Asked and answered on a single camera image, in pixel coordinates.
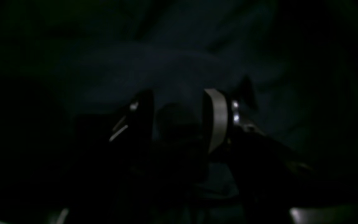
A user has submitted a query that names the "dark grey t-shirt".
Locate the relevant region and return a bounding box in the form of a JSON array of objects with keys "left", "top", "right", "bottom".
[{"left": 0, "top": 0, "right": 358, "bottom": 164}]

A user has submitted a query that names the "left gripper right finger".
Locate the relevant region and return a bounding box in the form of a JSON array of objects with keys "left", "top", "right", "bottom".
[{"left": 202, "top": 88, "right": 265, "bottom": 155}]

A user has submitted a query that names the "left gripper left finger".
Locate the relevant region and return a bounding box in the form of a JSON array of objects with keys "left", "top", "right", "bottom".
[{"left": 104, "top": 90, "right": 154, "bottom": 162}]

